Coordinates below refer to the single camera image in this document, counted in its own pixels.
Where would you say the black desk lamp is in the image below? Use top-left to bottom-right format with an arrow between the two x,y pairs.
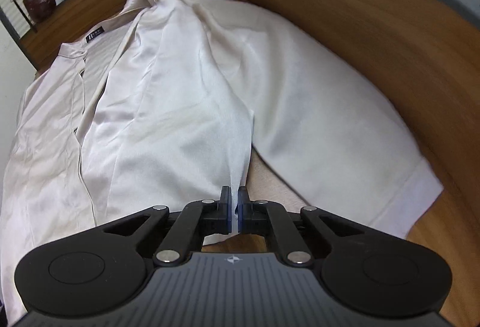
0,0 -> 38,34

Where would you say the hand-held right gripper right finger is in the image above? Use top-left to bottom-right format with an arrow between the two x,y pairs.
238,186 -> 370,267

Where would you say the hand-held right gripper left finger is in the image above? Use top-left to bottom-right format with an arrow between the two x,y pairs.
100,186 -> 232,268

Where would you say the cream satin shirt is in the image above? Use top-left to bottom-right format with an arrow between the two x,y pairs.
0,0 -> 445,316

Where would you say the dark red pot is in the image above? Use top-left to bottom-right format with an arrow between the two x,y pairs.
23,0 -> 57,24

